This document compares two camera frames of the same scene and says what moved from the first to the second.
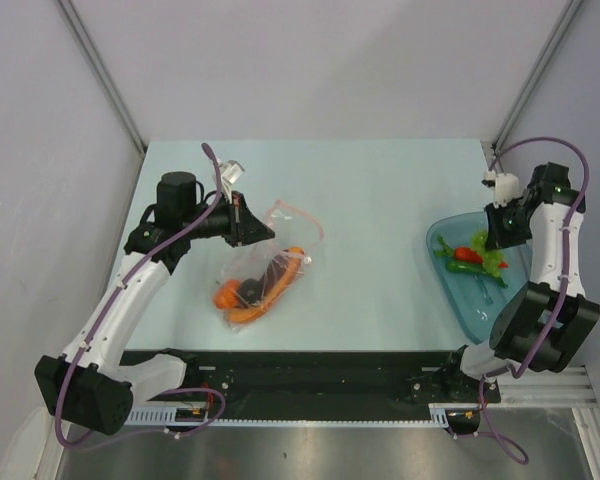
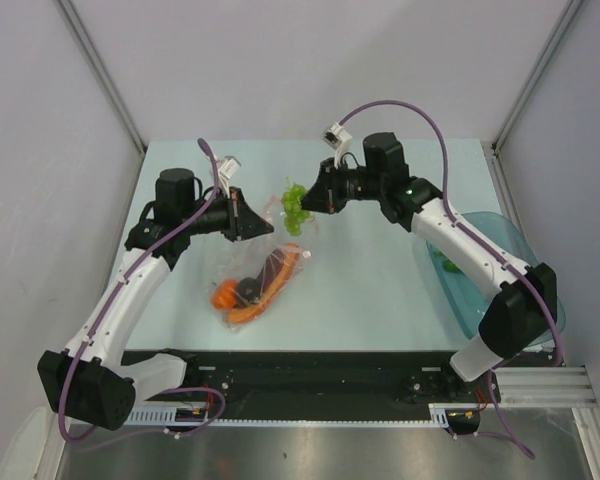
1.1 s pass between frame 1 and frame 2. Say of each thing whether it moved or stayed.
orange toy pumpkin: stayed
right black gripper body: moved
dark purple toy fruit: stayed
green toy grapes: moved
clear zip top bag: stayed
